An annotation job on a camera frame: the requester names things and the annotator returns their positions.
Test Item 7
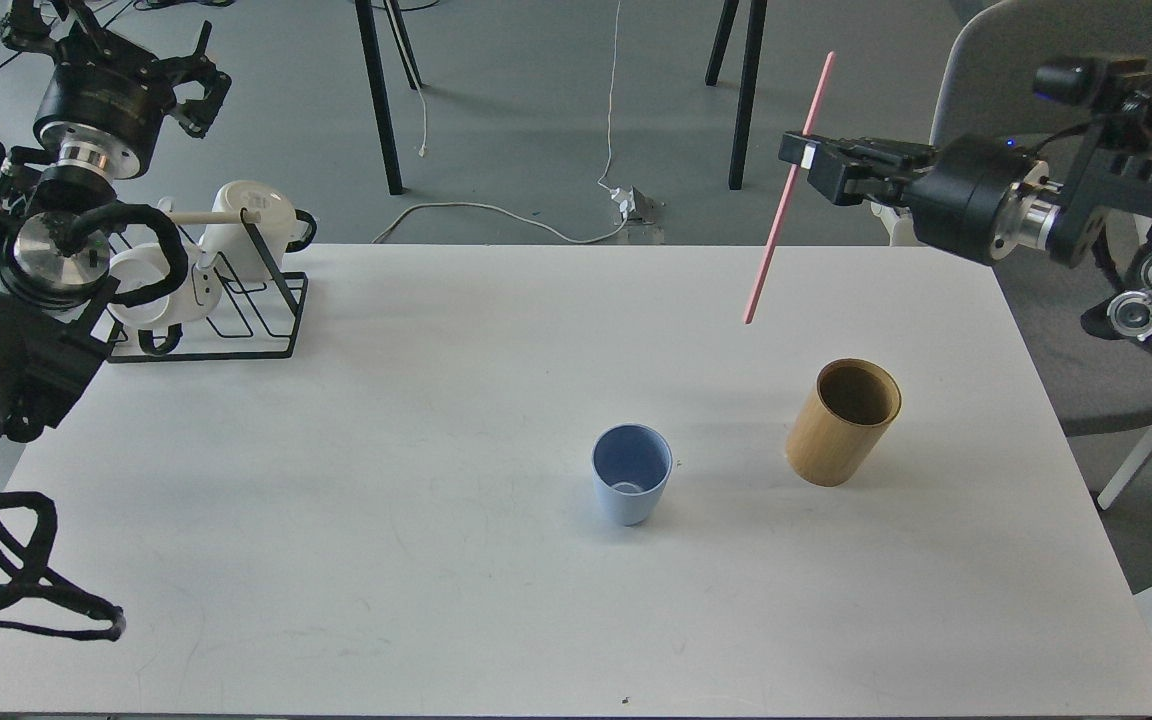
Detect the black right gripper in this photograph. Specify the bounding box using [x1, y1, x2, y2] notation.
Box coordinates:
[778, 132, 1043, 266]

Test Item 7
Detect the black table leg right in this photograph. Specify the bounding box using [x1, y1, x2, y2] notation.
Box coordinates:
[704, 1, 768, 191]

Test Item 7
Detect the bamboo cylindrical holder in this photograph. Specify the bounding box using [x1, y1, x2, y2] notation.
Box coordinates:
[785, 357, 902, 487]

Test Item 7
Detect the white power plug adapter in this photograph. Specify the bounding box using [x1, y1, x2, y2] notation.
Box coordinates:
[609, 185, 659, 225]

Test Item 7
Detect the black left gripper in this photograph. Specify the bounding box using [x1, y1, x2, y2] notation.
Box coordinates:
[0, 1, 232, 179]

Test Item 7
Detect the black wire mug rack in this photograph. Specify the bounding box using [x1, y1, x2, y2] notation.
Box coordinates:
[108, 209, 314, 365]

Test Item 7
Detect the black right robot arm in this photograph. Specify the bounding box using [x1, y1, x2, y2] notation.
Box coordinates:
[780, 56, 1152, 355]

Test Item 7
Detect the black table leg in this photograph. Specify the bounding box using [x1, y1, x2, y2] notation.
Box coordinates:
[704, 1, 768, 191]
[353, 1, 422, 196]

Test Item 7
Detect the white mug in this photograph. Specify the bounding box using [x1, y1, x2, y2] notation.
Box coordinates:
[104, 247, 221, 355]
[199, 180, 319, 283]

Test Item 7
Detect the white power cable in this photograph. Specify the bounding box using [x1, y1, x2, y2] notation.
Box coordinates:
[373, 0, 637, 247]

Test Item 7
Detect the white mug lower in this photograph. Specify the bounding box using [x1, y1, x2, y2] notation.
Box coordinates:
[104, 247, 221, 355]

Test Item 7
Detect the white mug upper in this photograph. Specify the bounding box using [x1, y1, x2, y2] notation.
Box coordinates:
[199, 180, 319, 283]

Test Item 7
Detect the grey office chair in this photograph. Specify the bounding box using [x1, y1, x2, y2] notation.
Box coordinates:
[871, 0, 1152, 511]

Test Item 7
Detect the blue plastic cup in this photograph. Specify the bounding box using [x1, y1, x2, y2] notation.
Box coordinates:
[591, 424, 675, 526]

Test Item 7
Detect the black table leg left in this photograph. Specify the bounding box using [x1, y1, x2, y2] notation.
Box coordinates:
[353, 1, 422, 196]

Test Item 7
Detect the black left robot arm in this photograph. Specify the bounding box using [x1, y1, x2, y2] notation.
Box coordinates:
[0, 1, 230, 641]

